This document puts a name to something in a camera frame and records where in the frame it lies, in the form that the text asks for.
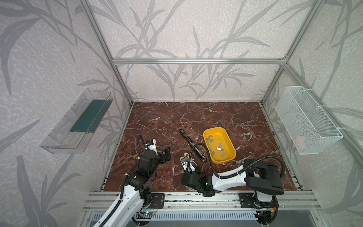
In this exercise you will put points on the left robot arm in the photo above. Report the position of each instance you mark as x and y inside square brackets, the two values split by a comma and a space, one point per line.
[135, 193]

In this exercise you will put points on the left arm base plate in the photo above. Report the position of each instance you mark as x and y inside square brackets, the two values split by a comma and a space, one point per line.
[155, 201]

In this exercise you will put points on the staple strips in tray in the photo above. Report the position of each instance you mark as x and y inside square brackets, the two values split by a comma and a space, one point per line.
[215, 147]

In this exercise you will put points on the yellow plastic tray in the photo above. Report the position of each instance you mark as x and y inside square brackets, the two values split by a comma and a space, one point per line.
[222, 137]

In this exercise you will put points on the aluminium front rail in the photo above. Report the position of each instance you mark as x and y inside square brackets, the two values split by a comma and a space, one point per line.
[191, 201]

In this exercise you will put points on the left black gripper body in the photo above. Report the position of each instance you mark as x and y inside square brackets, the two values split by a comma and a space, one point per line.
[163, 154]

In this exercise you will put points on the green circuit board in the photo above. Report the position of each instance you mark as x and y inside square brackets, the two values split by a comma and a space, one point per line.
[148, 214]

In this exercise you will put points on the clear plastic wall shelf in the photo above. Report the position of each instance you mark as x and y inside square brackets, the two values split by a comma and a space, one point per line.
[74, 131]

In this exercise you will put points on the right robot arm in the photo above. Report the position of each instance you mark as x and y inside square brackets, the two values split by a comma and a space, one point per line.
[264, 176]

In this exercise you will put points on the white wire basket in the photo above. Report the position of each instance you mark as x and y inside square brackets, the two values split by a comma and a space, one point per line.
[308, 125]

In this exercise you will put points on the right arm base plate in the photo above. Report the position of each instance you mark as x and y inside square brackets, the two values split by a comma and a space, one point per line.
[246, 201]

